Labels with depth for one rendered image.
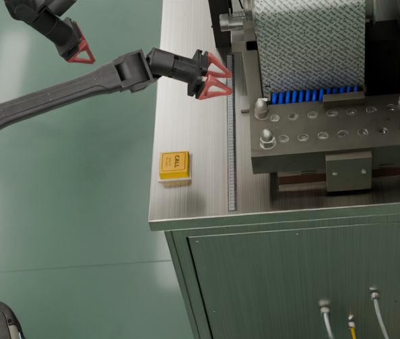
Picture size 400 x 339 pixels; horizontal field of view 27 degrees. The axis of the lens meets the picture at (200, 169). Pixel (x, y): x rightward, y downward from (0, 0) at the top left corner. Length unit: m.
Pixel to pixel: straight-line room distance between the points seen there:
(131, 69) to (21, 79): 1.98
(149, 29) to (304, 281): 1.99
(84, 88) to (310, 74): 0.52
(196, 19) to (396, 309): 0.99
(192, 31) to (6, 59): 1.70
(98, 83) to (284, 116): 0.43
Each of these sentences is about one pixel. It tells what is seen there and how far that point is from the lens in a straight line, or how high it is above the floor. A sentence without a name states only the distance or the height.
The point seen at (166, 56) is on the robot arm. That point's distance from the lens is 1.94.
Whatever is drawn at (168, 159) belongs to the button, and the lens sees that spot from 2.06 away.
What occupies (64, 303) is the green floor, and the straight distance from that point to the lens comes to 3.01.
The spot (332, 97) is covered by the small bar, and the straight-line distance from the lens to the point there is 1.98.
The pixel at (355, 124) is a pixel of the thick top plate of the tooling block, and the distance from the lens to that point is 1.94.
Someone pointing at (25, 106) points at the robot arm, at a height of 1.21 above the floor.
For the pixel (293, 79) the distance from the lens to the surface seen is 2.00.
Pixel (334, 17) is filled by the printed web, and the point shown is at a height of 1.24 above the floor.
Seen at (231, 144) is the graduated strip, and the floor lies 0.90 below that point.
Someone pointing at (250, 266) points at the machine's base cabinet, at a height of 0.68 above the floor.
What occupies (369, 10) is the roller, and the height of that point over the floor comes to 1.25.
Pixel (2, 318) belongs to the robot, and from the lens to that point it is 2.76.
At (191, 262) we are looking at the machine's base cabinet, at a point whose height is 0.72.
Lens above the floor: 2.44
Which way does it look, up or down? 48 degrees down
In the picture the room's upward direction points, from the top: 12 degrees counter-clockwise
